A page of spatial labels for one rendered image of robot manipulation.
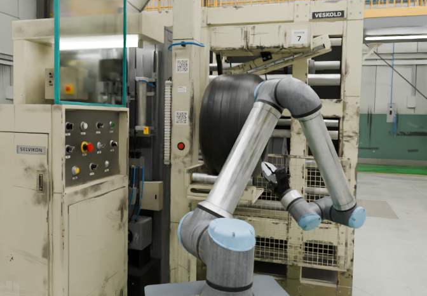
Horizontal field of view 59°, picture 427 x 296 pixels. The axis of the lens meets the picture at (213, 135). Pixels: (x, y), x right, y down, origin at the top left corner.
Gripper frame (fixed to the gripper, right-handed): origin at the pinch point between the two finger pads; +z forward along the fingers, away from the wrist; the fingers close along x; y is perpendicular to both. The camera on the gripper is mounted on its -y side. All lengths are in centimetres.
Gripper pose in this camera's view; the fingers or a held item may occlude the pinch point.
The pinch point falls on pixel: (264, 162)
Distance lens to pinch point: 179.5
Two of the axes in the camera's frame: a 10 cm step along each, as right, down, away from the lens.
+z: -4.7, -6.3, 6.2
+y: 0.0, 7.1, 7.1
